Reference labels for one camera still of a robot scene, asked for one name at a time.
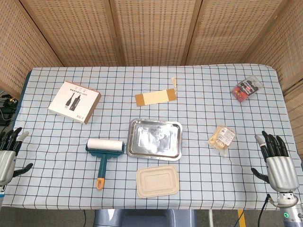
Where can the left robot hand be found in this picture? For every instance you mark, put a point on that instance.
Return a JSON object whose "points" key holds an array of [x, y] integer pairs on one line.
{"points": [[6, 160]]}

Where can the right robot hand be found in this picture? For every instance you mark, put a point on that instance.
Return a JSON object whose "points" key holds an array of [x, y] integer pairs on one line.
{"points": [[280, 169]]}

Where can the packaged bread snack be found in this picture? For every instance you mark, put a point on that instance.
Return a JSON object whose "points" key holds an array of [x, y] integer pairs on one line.
{"points": [[222, 139]]}

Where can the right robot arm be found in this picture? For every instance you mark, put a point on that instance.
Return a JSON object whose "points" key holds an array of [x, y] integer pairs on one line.
{"points": [[288, 208]]}

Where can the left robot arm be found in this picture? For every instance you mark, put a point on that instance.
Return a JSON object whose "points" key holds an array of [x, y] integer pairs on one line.
{"points": [[1, 194]]}

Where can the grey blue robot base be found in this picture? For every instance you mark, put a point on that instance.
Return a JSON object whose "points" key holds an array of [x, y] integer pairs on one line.
{"points": [[144, 218]]}

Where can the stainless steel tray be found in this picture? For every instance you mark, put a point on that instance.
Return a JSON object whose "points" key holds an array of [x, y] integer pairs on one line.
{"points": [[155, 139]]}

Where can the red black snack packet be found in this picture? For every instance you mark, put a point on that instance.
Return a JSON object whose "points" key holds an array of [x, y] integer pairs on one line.
{"points": [[247, 89]]}

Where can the teal lint roller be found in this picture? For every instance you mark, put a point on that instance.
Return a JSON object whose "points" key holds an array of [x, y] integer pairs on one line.
{"points": [[105, 151]]}

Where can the beige pulp container lid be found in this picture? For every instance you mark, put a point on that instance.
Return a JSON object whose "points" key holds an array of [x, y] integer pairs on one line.
{"points": [[157, 180]]}

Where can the blue checked tablecloth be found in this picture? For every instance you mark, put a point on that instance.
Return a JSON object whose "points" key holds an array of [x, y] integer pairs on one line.
{"points": [[151, 165]]}

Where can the small beige tassel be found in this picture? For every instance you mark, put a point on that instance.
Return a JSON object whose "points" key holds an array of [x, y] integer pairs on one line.
{"points": [[174, 82]]}

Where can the flat brown cardboard strip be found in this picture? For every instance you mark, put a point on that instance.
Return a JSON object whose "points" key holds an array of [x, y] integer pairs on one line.
{"points": [[156, 97]]}

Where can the woven rattan folding screen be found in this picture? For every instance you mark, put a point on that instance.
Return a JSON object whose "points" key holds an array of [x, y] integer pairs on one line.
{"points": [[151, 32]]}

